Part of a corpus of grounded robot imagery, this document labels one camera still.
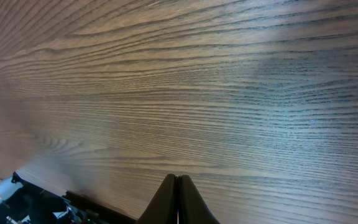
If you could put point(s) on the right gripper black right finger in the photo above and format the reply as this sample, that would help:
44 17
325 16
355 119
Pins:
192 209

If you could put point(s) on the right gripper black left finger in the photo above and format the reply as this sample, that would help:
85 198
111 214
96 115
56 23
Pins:
163 208

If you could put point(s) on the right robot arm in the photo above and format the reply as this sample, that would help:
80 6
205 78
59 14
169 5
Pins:
177 200

